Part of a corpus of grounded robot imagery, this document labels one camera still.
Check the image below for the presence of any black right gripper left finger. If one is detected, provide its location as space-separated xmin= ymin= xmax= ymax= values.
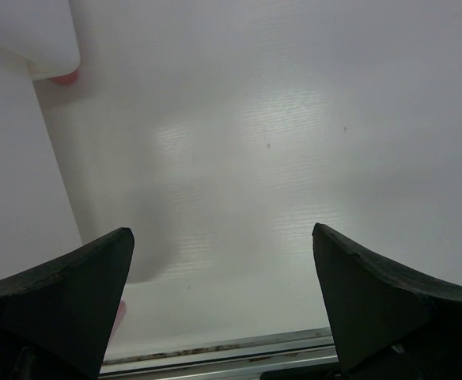
xmin=0 ymin=227 xmax=134 ymax=379

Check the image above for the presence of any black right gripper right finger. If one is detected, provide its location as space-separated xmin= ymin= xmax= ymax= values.
xmin=312 ymin=223 xmax=462 ymax=379

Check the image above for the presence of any light pink drawer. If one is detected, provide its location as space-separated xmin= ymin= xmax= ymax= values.
xmin=0 ymin=48 xmax=82 ymax=279

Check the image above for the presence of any white plastic shoe cabinet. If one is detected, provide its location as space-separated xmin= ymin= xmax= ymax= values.
xmin=0 ymin=1 xmax=81 ymax=85

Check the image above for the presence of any aluminium mounting rail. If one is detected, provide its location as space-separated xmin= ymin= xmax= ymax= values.
xmin=99 ymin=328 xmax=338 ymax=379

